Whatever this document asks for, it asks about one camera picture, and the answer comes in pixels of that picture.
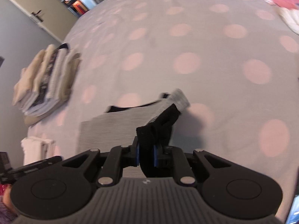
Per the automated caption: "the grey black raglan shirt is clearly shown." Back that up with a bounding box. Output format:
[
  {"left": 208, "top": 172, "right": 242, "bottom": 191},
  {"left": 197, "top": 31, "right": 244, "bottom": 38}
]
[{"left": 77, "top": 89, "right": 189, "bottom": 178}]

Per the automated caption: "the stack of folded clothes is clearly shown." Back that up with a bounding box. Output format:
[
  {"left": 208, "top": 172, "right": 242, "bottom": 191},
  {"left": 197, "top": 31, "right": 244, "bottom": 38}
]
[{"left": 12, "top": 43, "right": 81, "bottom": 126}]

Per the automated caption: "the white folded garment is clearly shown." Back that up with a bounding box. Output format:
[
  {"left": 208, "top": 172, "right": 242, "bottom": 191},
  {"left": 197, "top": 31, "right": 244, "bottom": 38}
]
[{"left": 21, "top": 136, "right": 56, "bottom": 165}]

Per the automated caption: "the grey pink dotted duvet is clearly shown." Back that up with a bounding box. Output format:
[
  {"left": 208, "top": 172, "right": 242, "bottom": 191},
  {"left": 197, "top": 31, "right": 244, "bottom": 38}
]
[{"left": 28, "top": 0, "right": 298, "bottom": 220}]

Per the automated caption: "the brown white fluffy blanket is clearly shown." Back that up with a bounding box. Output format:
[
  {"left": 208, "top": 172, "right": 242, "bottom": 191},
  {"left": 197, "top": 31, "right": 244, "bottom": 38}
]
[{"left": 278, "top": 8, "right": 299, "bottom": 35}]

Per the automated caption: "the beige door with handle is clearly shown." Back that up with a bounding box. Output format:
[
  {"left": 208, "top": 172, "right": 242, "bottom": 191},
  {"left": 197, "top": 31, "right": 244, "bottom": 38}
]
[{"left": 10, "top": 0, "right": 77, "bottom": 42}]

